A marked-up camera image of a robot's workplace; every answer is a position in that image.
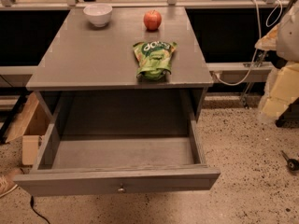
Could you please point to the grey metal rail frame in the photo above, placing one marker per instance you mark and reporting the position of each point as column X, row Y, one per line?
column 239, row 70

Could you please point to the wooden box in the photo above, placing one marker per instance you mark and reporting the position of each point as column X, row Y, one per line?
column 30, row 125

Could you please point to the tan shoe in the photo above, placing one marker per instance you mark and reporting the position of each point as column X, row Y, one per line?
column 6, row 181

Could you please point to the green rice chip bag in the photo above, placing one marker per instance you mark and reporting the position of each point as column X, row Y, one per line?
column 154, row 58

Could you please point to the red apple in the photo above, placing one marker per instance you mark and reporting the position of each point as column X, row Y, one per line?
column 152, row 20

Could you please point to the black caster wheel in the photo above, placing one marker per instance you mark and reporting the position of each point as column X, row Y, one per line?
column 292, row 164

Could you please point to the grey cabinet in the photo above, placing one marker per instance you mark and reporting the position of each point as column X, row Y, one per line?
column 88, row 79

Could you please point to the white ceramic bowl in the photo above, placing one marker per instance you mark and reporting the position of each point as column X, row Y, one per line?
column 98, row 15

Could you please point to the grey open top drawer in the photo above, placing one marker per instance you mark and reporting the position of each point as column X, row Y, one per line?
column 146, row 140

